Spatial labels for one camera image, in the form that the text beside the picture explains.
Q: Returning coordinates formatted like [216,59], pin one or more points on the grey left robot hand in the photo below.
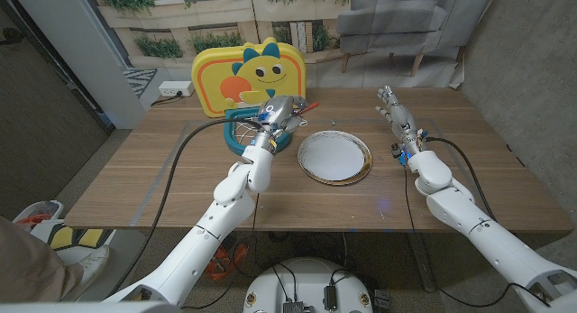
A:
[277,114]

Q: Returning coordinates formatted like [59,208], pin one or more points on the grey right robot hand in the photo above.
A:
[401,119]

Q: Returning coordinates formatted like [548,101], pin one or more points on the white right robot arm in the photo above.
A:
[491,241]

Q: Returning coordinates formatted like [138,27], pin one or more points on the yellow dinosaur toy basketball hoop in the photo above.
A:
[252,74]

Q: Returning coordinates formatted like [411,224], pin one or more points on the printed backdrop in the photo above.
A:
[383,65]

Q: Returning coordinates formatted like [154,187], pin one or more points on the white power strip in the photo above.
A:
[176,88]

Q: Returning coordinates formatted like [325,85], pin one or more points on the orange tool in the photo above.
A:
[223,263]

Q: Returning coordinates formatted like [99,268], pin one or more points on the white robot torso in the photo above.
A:
[306,277]

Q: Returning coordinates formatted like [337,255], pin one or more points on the black adapter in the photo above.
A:
[330,297]

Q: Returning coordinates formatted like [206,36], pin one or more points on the yellow black striped object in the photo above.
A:
[92,236]

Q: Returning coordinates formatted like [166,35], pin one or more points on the white shoe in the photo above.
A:
[92,265]

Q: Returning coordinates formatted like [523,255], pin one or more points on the white bin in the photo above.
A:
[43,209]

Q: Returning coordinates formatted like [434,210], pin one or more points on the brown trouser leg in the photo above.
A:
[27,259]

